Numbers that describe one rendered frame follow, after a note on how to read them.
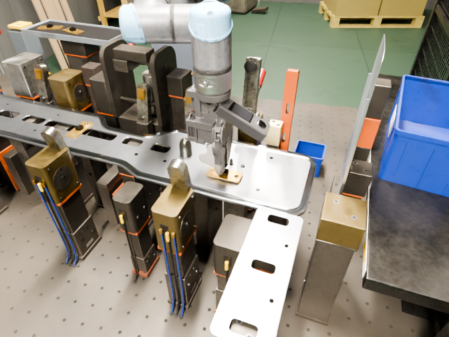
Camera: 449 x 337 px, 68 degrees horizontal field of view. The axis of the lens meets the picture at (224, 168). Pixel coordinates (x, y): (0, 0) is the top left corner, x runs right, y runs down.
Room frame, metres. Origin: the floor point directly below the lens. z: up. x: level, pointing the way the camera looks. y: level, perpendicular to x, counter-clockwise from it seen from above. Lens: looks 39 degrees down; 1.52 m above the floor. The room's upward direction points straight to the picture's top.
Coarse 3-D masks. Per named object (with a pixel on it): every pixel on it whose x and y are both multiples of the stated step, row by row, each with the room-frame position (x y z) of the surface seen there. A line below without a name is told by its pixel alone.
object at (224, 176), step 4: (212, 168) 0.63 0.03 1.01; (208, 172) 0.62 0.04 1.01; (212, 172) 0.62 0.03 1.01; (224, 172) 0.61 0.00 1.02; (228, 172) 0.61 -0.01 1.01; (232, 172) 0.62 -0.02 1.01; (236, 172) 0.62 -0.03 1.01; (240, 172) 0.62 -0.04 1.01; (212, 176) 0.60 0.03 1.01; (216, 176) 0.60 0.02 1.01; (220, 176) 0.60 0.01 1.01; (224, 176) 0.60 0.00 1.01; (228, 176) 0.60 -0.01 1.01; (232, 176) 0.60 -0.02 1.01; (240, 176) 0.60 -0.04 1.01; (228, 180) 0.59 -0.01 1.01; (232, 180) 0.59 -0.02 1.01; (236, 180) 0.59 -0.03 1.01
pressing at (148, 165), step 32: (0, 96) 1.03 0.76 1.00; (0, 128) 0.83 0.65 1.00; (32, 128) 0.83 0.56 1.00; (96, 128) 0.83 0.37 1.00; (128, 160) 0.67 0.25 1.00; (160, 160) 0.67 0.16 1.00; (192, 160) 0.67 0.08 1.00; (256, 160) 0.67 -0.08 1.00; (288, 160) 0.67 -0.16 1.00; (224, 192) 0.56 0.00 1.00; (256, 192) 0.56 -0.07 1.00; (288, 192) 0.56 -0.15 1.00
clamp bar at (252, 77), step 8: (248, 56) 0.82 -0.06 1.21; (248, 64) 0.78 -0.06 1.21; (256, 64) 0.81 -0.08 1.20; (248, 72) 0.81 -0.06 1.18; (256, 72) 0.79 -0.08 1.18; (248, 80) 0.81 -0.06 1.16; (256, 80) 0.79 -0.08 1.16; (248, 88) 0.80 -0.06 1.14; (256, 88) 0.79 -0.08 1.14; (248, 96) 0.80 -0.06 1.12; (256, 96) 0.78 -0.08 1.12; (248, 104) 0.80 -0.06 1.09; (256, 104) 0.79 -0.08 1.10
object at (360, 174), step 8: (352, 160) 0.57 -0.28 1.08; (360, 160) 0.57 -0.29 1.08; (352, 168) 0.54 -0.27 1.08; (360, 168) 0.54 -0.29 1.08; (368, 168) 0.54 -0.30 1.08; (352, 176) 0.53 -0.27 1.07; (360, 176) 0.52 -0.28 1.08; (368, 176) 0.52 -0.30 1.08; (352, 184) 0.53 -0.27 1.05; (360, 184) 0.52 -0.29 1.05; (368, 184) 0.52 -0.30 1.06; (344, 192) 0.53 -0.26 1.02; (352, 192) 0.53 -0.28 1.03; (360, 192) 0.52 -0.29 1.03
